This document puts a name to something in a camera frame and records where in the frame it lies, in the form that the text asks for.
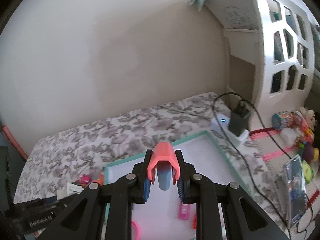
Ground white shelf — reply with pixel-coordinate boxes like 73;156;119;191
222;27;263;110

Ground grey metal phone stand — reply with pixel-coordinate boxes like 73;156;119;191
274;175;290;215

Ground black charging cable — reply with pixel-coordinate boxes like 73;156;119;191
213;92;314;233
241;99;293;160

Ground teal cloth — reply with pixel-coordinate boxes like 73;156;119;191
190;0;212;12

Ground white book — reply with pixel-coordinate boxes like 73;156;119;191
207;0;260;30

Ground teal-edged white box tray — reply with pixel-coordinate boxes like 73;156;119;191
104;131;253;240

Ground dark teal cabinet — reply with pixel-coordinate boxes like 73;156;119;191
0;130;15;213

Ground white power strip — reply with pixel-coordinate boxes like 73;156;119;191
211;114;250;147

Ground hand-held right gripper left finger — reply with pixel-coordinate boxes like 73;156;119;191
41;149;154;240

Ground white and pink crochet mat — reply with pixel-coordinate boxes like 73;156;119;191
249;127;320;230

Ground grey floral blanket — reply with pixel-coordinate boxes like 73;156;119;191
14;92;288;240

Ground pile of small colourful toys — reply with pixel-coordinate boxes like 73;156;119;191
282;107;320;185

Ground colourful printed tube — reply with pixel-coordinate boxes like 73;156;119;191
272;111;300;130

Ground pink curved frame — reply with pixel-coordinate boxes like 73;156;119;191
2;126;28;161

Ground pink bracelet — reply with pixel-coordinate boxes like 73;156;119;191
132;220;142;240

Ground white cutout panel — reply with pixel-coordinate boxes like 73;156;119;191
250;0;320;105

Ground smartphone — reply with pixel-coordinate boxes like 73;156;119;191
282;154;308;228

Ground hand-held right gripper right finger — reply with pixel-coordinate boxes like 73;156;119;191
175;149;290;240

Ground black power adapter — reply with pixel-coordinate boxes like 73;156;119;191
229;100;252;137

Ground pink and brown toy figure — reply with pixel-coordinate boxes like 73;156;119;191
76;174;93;187

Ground white hair claw clip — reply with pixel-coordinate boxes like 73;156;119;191
56;182;84;201

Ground pink hair clip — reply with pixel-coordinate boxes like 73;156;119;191
178;203;192;220

